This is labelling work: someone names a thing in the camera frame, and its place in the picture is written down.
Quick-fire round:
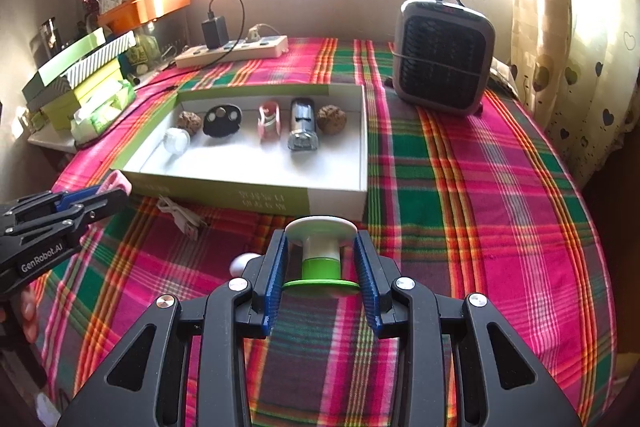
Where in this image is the white mushroom-shaped knob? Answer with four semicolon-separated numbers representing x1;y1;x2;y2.
229;253;260;277

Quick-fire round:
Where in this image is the striped grey box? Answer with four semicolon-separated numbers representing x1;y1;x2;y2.
26;30;136;113

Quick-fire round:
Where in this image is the black charger cable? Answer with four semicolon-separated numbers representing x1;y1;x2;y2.
134;0;248;96

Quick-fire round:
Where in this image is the green white flat box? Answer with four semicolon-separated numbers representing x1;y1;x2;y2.
22;27;106;102

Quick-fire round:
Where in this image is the white plug with cord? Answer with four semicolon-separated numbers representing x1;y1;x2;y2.
245;23;280;43

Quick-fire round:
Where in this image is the white power strip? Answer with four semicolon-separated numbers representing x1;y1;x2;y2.
175;36;288;68

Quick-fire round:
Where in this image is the green white spool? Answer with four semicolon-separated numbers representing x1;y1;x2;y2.
283;216;360;298

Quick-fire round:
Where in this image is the heart-patterned cream curtain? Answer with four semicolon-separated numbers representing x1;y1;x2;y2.
511;0;639;186

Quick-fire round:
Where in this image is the yellow-green box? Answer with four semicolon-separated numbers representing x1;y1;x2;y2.
41;58;122;131

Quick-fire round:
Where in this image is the green tissue pack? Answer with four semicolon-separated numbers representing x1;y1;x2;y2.
70;79;136;146

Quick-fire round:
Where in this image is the green white cardboard box tray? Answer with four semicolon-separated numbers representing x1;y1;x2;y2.
111;83;368;221

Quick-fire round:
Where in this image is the plaid pink green bedspread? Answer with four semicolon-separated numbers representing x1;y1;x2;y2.
35;38;616;426

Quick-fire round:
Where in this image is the black charger adapter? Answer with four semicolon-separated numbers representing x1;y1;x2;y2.
201;11;230;50

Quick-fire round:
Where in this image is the pink clip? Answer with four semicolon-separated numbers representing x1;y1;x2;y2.
96;170;132;195
257;101;281;142

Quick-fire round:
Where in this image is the black clear-ended lighter device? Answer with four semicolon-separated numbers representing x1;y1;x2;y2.
288;98;319;152

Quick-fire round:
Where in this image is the large brown walnut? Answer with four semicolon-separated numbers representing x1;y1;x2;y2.
316;105;347;135

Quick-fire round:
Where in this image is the black oval three-hole disc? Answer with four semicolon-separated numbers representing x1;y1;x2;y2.
202;104;243;139

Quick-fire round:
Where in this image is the grey portable fan heater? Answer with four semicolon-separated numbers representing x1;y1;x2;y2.
392;0;496;117

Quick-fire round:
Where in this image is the white round cap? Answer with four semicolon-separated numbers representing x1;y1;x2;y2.
163;128;191;156

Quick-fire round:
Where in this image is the person's hand under gripper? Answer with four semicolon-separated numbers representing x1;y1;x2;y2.
9;286;38;343

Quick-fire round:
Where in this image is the small brown walnut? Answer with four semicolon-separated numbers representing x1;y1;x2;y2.
176;110;203;136

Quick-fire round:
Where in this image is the orange tray box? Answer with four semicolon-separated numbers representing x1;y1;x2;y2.
98;0;190;35

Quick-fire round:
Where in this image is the white bedside shelf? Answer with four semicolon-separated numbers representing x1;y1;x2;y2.
27;124;76;155

